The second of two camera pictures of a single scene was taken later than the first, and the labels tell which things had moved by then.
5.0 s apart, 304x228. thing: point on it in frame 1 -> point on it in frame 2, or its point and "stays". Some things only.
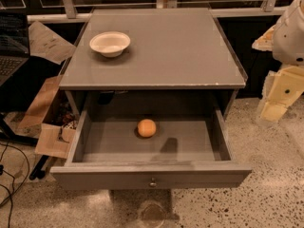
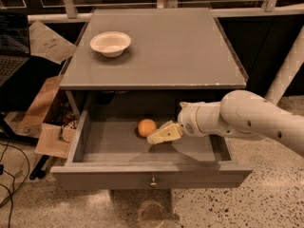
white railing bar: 216,13 stays
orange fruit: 146,127 stays
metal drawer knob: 153,184 stays
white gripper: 290,43 -> 187,118
